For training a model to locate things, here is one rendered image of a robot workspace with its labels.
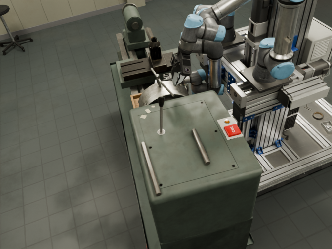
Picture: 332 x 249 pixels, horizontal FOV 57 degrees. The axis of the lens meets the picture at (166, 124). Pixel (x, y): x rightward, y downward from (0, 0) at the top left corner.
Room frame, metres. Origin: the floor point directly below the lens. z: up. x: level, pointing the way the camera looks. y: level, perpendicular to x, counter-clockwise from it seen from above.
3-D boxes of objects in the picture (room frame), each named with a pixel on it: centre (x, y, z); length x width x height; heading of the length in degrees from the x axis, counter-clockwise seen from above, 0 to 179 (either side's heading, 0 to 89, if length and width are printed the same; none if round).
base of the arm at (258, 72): (1.42, -0.62, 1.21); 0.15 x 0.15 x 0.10
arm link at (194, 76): (1.61, -0.24, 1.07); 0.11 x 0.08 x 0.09; 98
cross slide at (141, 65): (1.98, 0.07, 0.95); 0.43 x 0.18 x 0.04; 98
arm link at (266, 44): (1.41, -0.62, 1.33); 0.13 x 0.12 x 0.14; 2
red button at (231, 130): (0.93, -0.30, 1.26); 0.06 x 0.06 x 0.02; 8
